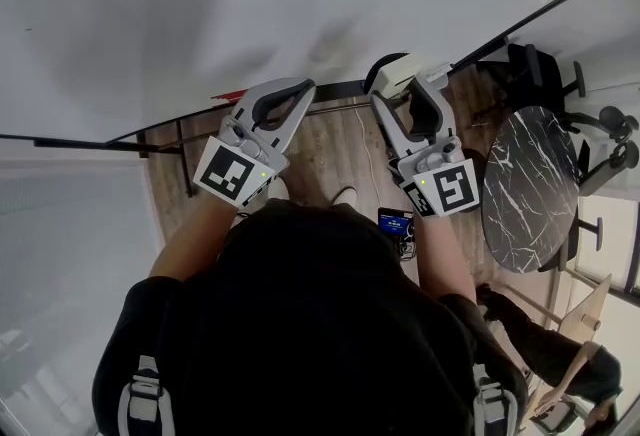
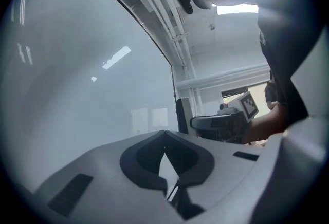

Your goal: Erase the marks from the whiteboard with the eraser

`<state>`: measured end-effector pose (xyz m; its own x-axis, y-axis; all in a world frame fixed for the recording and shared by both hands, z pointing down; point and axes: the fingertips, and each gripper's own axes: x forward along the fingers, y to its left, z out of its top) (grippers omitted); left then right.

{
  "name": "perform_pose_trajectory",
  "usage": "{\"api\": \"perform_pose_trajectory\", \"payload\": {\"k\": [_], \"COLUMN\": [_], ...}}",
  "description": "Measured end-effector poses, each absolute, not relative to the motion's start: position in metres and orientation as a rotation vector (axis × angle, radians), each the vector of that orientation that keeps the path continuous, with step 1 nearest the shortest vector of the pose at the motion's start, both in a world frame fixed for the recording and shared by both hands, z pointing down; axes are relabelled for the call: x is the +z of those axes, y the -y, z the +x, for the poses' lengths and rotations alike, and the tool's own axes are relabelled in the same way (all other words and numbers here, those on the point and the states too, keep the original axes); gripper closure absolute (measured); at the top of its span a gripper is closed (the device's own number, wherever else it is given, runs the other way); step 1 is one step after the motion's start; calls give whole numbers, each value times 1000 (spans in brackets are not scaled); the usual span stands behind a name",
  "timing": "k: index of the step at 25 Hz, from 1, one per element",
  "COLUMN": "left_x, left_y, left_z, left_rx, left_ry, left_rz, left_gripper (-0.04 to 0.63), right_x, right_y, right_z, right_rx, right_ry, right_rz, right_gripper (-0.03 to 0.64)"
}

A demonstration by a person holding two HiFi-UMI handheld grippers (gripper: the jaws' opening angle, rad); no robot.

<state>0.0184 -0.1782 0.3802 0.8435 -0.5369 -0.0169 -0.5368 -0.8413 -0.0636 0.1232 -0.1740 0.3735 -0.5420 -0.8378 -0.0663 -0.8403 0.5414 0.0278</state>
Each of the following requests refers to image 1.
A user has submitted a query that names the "person's left shoe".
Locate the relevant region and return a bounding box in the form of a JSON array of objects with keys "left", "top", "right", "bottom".
[{"left": 269, "top": 175, "right": 292, "bottom": 201}]

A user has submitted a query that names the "white corner bracket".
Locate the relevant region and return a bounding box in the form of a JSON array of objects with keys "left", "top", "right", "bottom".
[{"left": 424, "top": 63, "right": 455, "bottom": 84}]

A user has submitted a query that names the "person's right shoe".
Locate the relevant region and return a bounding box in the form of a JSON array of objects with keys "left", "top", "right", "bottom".
[{"left": 326, "top": 185, "right": 360, "bottom": 209}]

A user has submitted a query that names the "person's right forearm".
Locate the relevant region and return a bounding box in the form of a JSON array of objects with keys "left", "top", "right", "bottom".
[{"left": 413, "top": 212, "right": 477, "bottom": 304}]

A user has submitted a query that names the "white block with black base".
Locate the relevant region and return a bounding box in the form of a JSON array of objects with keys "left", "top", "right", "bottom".
[{"left": 363, "top": 51, "right": 427, "bottom": 101}]

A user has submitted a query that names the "grey right shoulder strap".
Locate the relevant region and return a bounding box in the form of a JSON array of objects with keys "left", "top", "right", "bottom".
[{"left": 471, "top": 362, "right": 520, "bottom": 436}]

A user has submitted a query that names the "grey left shoulder strap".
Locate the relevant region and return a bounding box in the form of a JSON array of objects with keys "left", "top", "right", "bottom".
[{"left": 116, "top": 355, "right": 175, "bottom": 436}]

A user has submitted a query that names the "grey shoulder strap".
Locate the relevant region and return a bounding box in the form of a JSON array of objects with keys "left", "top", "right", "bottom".
[
  {"left": 116, "top": 355, "right": 175, "bottom": 436},
  {"left": 471, "top": 362, "right": 520, "bottom": 436}
]

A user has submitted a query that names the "black office chair with armrests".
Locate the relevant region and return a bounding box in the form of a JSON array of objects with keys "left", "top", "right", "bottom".
[{"left": 563, "top": 103, "right": 640, "bottom": 199}]

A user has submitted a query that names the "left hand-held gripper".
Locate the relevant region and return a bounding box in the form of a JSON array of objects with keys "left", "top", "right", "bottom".
[{"left": 191, "top": 76, "right": 318, "bottom": 211}]

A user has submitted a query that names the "black cable bundle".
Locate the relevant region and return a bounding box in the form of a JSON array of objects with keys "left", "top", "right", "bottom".
[{"left": 396, "top": 222, "right": 420, "bottom": 264}]

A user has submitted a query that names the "person's black shirt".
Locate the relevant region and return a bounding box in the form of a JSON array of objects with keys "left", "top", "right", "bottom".
[{"left": 91, "top": 197, "right": 530, "bottom": 436}]

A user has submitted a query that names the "person's shoe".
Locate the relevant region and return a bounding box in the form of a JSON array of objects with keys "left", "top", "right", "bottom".
[
  {"left": 326, "top": 185, "right": 360, "bottom": 209},
  {"left": 269, "top": 175, "right": 292, "bottom": 201}
]

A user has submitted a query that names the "person's left forearm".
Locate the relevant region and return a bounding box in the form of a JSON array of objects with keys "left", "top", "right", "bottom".
[{"left": 147, "top": 195, "right": 242, "bottom": 284}]

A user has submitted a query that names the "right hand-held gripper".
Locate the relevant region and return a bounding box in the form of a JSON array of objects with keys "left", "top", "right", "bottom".
[{"left": 368, "top": 75, "right": 484, "bottom": 220}]

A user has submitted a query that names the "thin white cable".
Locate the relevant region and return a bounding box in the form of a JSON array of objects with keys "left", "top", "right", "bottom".
[{"left": 351, "top": 105, "right": 375, "bottom": 166}]

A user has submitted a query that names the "grey office chair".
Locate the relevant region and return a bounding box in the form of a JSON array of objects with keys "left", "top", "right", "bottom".
[{"left": 536, "top": 215, "right": 605, "bottom": 274}]

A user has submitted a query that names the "small blue screen device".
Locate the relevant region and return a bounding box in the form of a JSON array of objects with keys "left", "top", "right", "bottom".
[{"left": 376, "top": 206, "right": 416, "bottom": 239}]

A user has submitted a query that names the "black marble round table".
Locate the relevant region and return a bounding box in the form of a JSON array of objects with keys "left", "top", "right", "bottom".
[{"left": 480, "top": 104, "right": 582, "bottom": 275}]

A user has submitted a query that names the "black mesh office chair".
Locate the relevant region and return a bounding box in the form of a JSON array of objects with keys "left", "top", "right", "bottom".
[{"left": 473, "top": 42, "right": 587, "bottom": 116}]

